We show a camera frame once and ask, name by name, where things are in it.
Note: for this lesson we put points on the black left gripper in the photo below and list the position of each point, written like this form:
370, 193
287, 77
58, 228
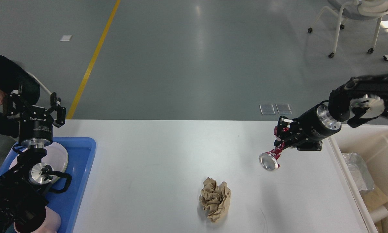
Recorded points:
35, 122

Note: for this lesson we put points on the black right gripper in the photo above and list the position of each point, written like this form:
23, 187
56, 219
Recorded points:
316, 124

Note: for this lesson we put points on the crushed red soda can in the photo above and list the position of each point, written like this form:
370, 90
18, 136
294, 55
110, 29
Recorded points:
269, 160

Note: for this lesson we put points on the pink plate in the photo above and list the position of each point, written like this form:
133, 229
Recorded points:
58, 158

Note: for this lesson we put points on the aluminium foil tray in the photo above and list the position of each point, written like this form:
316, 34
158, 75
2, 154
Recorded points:
359, 172

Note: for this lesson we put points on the brown paper bag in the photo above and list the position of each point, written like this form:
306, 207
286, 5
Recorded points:
373, 200

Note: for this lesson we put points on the brown paper ball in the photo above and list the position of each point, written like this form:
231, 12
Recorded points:
215, 199

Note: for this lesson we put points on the pink mug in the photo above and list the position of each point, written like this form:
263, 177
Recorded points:
45, 221

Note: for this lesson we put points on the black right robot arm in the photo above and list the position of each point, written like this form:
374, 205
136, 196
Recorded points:
358, 101

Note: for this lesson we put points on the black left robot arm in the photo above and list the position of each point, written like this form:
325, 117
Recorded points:
24, 186

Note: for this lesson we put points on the clear floor plate right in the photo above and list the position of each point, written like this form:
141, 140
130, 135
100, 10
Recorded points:
284, 109

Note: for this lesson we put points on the clear floor plate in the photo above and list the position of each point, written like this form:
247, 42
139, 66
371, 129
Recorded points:
284, 109
267, 109

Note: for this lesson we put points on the white chair on left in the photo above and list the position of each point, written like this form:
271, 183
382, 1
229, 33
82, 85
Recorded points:
33, 76

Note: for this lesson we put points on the seated person in black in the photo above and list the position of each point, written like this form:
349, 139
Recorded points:
11, 76

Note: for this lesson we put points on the clear floor plate left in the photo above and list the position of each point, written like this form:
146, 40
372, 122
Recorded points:
267, 109

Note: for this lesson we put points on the white plastic bin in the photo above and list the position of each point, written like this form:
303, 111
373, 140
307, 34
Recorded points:
371, 143

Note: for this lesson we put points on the white office chair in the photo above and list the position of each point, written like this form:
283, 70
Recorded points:
358, 10

